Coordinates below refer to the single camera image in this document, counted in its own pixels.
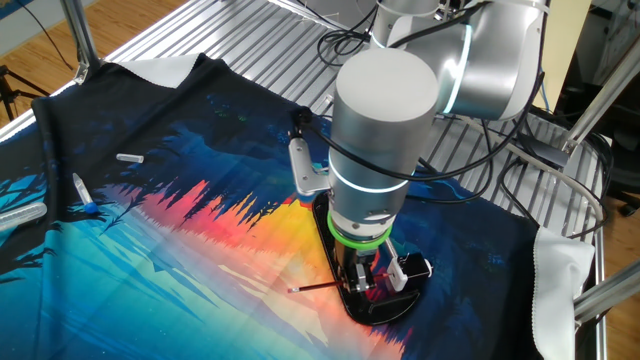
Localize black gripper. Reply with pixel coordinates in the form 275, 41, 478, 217
333, 239, 396, 297

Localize red black striped pencil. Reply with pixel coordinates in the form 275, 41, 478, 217
286, 272, 392, 295

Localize black metal C-clamp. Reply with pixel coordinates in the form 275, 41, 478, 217
311, 191, 422, 327

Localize printed forest sunset tablecloth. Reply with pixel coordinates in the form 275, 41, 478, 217
0, 52, 597, 360

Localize black power brick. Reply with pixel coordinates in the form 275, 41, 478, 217
518, 131, 572, 170

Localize blue capped plastic tube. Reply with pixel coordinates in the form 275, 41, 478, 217
71, 172, 100, 216

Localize large clear plastic tube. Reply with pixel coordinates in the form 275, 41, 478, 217
0, 200, 49, 233

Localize green flange ring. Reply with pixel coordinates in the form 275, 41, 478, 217
326, 211, 394, 252

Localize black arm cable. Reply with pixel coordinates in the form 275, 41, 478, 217
292, 69, 547, 207

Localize black cable bundle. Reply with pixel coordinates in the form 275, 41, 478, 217
316, 2, 381, 69

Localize aluminium frame post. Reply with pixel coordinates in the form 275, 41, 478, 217
558, 48, 640, 157
58, 0, 104, 85
573, 259, 640, 324

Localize black looped table cables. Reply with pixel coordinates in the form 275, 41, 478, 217
499, 114, 614, 240

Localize black camera tripod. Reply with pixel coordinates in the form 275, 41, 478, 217
0, 63, 51, 124

